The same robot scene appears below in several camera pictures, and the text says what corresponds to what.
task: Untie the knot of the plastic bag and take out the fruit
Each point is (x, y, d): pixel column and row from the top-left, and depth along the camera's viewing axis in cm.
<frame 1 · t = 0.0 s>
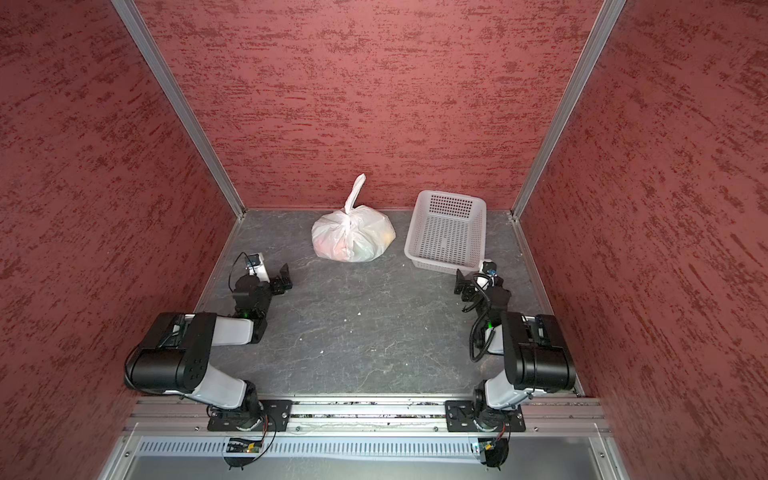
left hand: (272, 271, 93), fingers open
right hand: (470, 272, 92), fingers open
white plastic bag: (353, 234, 103), point 10 cm above the table
white perforated plastic basket: (446, 232, 116), on the table

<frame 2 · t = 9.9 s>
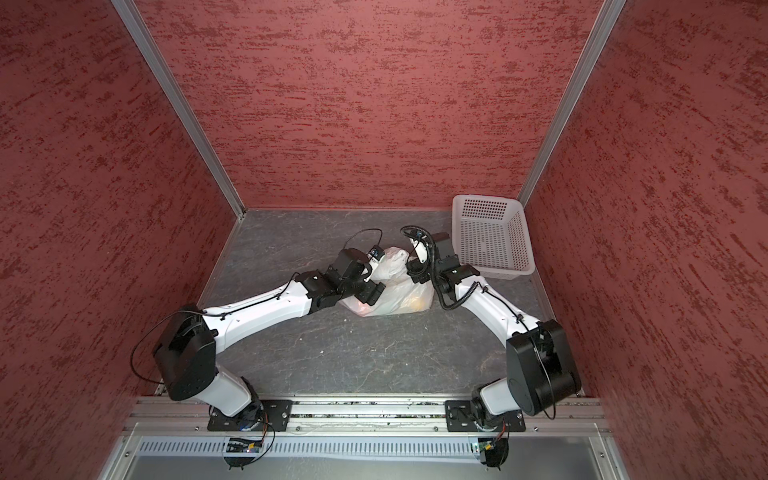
left hand: (369, 281, 84), fingers open
right hand: (421, 262, 89), fingers open
white plastic bag: (400, 294, 89), point 9 cm above the table
white perforated plastic basket: (491, 234, 116), on the table

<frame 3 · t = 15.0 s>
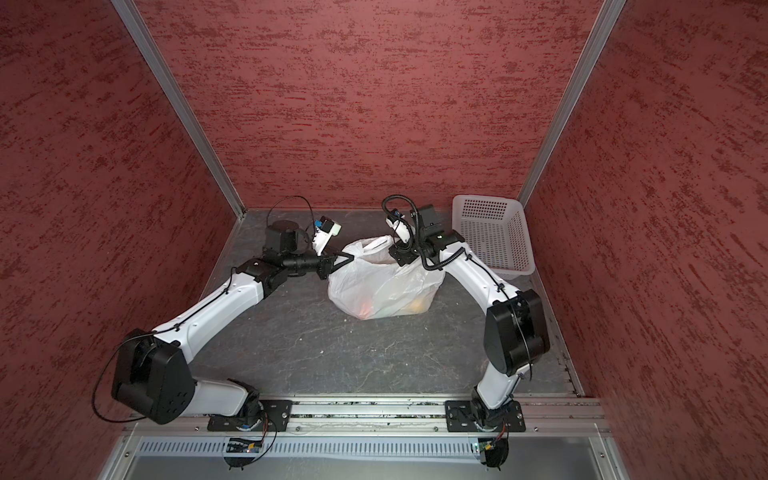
left hand: (349, 262, 78), fingers closed
right hand: (402, 247, 89), fingers open
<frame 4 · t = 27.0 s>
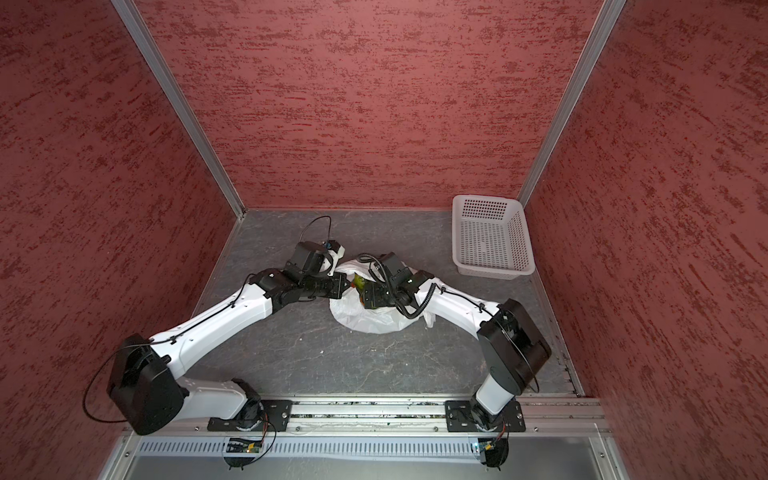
left hand: (347, 290, 80), fingers closed
right hand: (375, 303, 87), fingers open
white plastic bag: (350, 312, 79), point 15 cm above the table
the other named things where they were.

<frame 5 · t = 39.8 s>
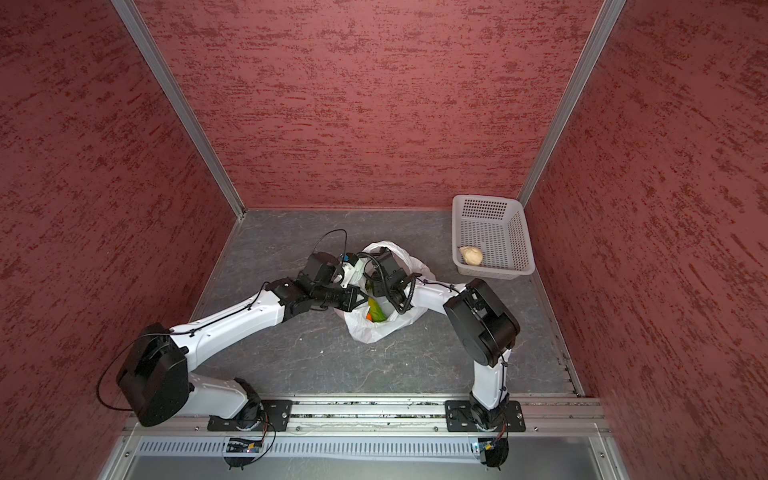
left hand: (364, 304, 80), fingers closed
right hand: (381, 285, 96), fingers open
white plastic bag: (368, 331, 81), point 10 cm above the table
beige round fruit: (471, 255, 102), point 6 cm above the table
the other named things where they were.

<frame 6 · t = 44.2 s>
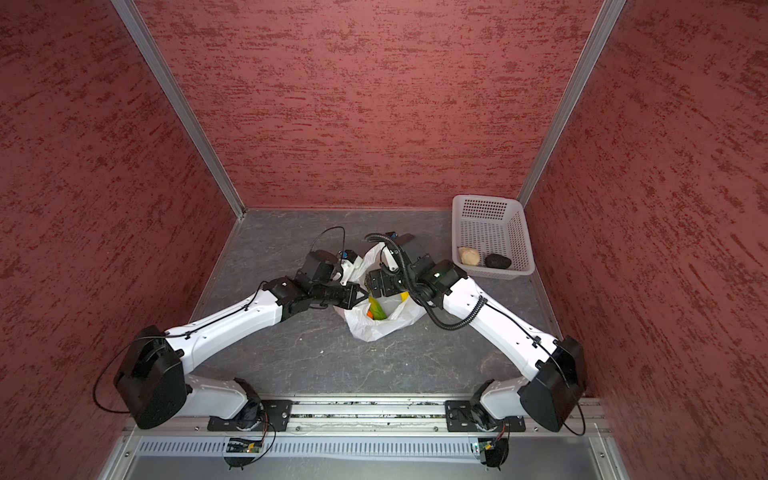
left hand: (365, 301, 79), fingers closed
right hand: (382, 284, 77), fingers open
dark avocado: (497, 261, 102), point 5 cm above the table
the other named things where they were.

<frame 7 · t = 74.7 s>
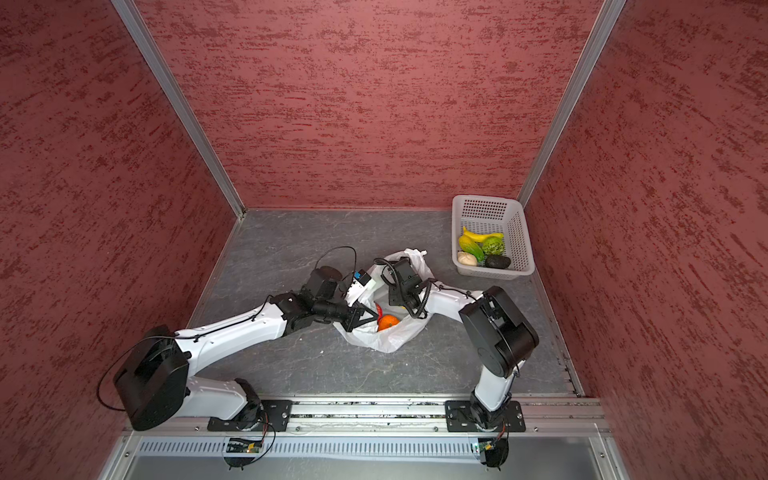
left hand: (372, 322, 78), fingers closed
right hand: (397, 298, 95), fingers open
white plastic bag: (370, 333, 77), point 13 cm above the table
orange fruit: (387, 321, 88), point 5 cm above the table
yellow banana: (481, 238, 112), point 3 cm above the table
green fruit: (470, 246, 106), point 6 cm above the table
the other named things where they were.

